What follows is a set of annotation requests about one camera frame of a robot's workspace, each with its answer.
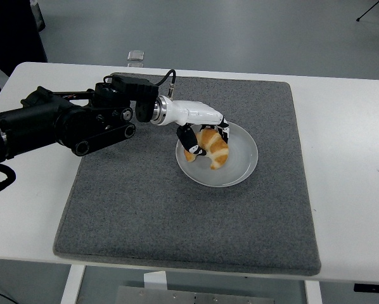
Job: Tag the black table control panel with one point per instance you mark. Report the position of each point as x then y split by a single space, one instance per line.
373 287

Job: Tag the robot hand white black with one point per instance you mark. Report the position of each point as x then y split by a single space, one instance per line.
192 113

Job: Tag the white table leg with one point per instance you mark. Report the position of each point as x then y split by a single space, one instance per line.
72 285
313 293

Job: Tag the round white plate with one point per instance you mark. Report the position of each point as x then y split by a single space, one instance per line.
238 164

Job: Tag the grey felt mat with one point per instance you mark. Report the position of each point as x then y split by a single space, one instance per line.
177 221

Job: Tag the person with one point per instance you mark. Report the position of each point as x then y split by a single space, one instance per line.
9 31

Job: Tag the black tripod leg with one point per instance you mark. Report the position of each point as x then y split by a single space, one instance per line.
358 19

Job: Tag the croissant bread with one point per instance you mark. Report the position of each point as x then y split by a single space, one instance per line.
220 152

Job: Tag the clear square floor fixture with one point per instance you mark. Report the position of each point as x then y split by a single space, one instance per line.
136 55

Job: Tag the white paper label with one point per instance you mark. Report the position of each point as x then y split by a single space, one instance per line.
155 280

